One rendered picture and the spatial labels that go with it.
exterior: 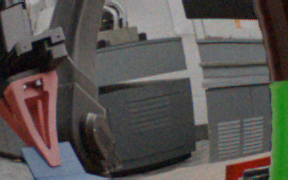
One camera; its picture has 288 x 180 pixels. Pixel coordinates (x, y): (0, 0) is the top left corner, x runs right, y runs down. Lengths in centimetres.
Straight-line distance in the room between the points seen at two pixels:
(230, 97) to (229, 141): 31
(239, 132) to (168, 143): 150
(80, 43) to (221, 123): 569
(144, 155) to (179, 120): 45
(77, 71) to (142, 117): 680
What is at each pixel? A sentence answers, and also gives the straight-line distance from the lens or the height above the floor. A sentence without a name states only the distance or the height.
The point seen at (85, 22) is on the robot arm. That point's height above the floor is 112.
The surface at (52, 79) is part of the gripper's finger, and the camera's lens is 76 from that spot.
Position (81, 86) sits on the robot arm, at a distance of 91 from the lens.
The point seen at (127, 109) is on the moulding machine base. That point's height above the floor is 53.
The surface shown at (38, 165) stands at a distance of 73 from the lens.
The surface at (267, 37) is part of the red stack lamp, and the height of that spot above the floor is 110.
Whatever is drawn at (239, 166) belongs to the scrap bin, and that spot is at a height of 95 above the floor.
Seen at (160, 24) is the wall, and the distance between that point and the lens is 964.
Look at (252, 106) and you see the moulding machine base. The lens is 637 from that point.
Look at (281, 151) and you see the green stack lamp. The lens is 25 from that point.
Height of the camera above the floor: 110
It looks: 4 degrees down
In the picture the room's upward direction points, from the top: 8 degrees counter-clockwise
